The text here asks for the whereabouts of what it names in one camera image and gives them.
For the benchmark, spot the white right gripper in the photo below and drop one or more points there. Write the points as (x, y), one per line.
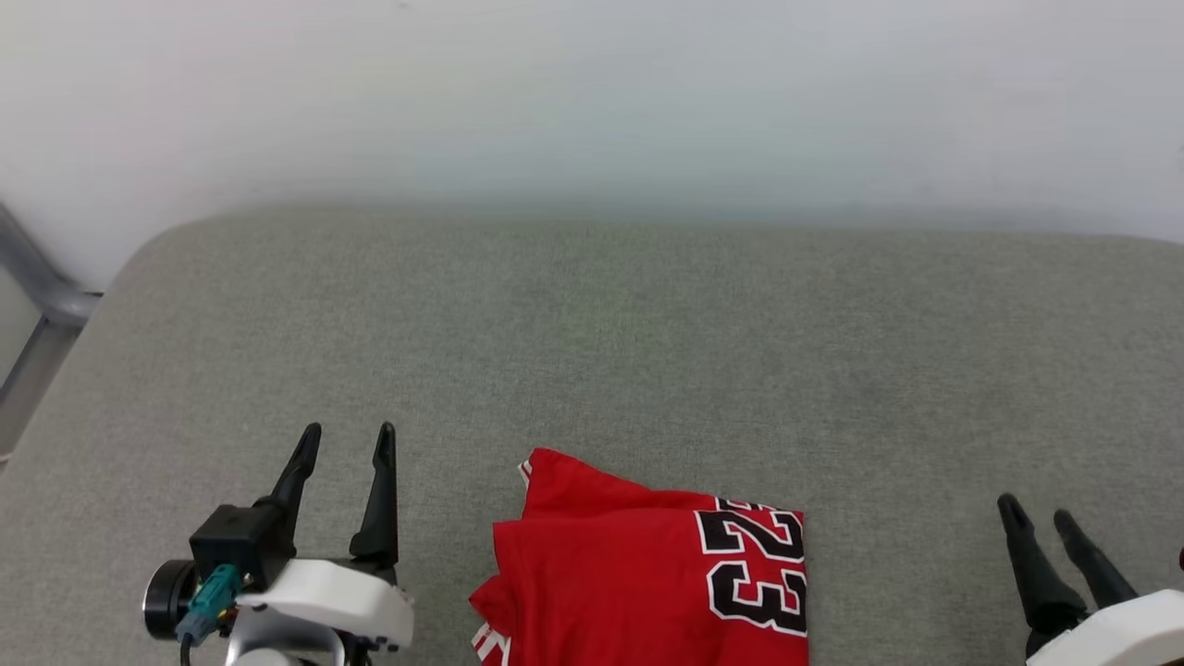
(1119, 638)

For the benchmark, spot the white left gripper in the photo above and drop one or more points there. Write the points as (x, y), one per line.
(333, 601)

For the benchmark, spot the red basketball jersey white sleeves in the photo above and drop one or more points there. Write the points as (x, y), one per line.
(629, 583)

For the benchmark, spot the grey fabric sofa seat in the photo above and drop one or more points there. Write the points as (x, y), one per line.
(647, 351)

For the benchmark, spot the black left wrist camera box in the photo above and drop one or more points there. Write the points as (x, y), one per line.
(236, 546)

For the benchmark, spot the grey metal frame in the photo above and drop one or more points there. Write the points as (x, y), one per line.
(42, 296)

